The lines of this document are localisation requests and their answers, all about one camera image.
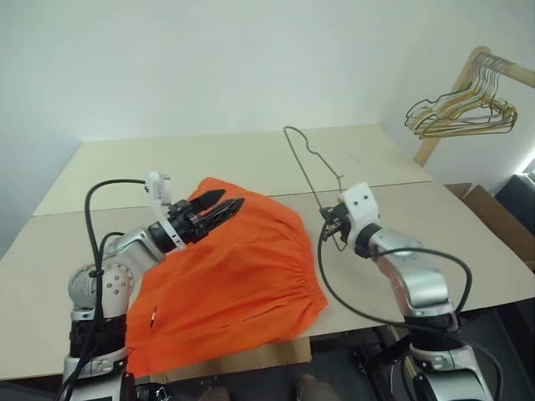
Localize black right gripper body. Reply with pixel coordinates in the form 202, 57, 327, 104
332, 203, 354, 245

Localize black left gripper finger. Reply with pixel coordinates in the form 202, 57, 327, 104
190, 189, 227, 215
203, 197, 246, 235

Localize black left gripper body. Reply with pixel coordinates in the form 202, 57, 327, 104
167, 199, 211, 246

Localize thin wire hanger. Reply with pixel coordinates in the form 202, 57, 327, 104
283, 125, 346, 253

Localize orange shorts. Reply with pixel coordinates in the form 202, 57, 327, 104
124, 176, 329, 378

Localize wooden clothes rack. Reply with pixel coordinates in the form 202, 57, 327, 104
412, 45, 535, 168

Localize brown cardboard box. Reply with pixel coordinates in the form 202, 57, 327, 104
443, 181, 535, 272

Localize black case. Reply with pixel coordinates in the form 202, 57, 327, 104
492, 173, 535, 262

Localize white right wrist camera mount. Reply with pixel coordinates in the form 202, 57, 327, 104
336, 181, 382, 252

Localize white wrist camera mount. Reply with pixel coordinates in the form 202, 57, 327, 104
144, 170, 187, 252
336, 181, 382, 252

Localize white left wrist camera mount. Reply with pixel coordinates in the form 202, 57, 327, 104
144, 170, 187, 252

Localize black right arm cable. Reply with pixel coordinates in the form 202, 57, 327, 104
316, 220, 474, 327

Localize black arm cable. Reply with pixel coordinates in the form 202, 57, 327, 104
56, 178, 148, 401
316, 220, 474, 327

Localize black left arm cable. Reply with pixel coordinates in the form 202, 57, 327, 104
56, 178, 148, 401

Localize dark wire hanger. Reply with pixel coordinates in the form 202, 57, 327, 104
403, 98, 465, 129

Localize silver wire hanger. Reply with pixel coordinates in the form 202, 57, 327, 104
417, 53, 513, 130

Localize bunch of wire hangers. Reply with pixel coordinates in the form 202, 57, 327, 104
411, 53, 518, 140

